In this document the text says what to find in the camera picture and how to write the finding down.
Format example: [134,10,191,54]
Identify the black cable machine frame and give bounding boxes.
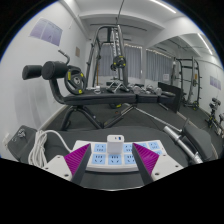
[84,24,131,93]

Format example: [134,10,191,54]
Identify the white power strip blue sockets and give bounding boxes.
[71,139,168,174]

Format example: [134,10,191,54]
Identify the white wall socket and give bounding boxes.
[1,132,11,148]

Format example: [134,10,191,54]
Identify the metal cable grip handle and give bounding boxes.
[105,82,129,94]

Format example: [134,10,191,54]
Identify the metal key bunch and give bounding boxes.
[16,129,28,138]

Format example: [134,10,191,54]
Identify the black upright panel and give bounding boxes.
[157,81,184,114]

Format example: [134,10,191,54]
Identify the small purple wall poster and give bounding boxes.
[209,75,223,91]

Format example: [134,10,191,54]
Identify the thin silver bar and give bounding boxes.
[136,108,183,133]

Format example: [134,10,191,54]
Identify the black weight plate yellow marks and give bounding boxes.
[63,65,87,96]
[111,54,127,71]

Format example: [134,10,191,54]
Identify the black squat rack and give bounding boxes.
[170,57,201,111]

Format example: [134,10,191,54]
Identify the grey window curtain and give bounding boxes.
[99,44,143,79]
[145,49,174,83]

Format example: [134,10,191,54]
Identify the silver dumbbells group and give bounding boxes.
[131,84,164,97]

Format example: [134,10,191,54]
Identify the white coiled power cable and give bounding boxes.
[27,129,76,168]

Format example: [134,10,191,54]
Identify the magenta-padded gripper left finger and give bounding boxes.
[42,143,93,186]

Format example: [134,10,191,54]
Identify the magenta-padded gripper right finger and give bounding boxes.
[132,143,185,186]

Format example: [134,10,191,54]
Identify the black square pad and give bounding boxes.
[7,124,39,161]

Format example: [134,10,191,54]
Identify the black weight bench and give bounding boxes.
[21,59,178,131]

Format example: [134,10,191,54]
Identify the black padded seat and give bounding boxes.
[181,124,214,161]

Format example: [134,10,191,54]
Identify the silver barbell sleeve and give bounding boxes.
[163,124,204,165]

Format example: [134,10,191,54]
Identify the long ceiling light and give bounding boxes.
[149,0,178,14]
[197,32,214,56]

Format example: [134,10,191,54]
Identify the white block charger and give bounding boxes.
[106,134,125,155]

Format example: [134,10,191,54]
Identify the black exercise machines group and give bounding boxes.
[205,98,224,134]

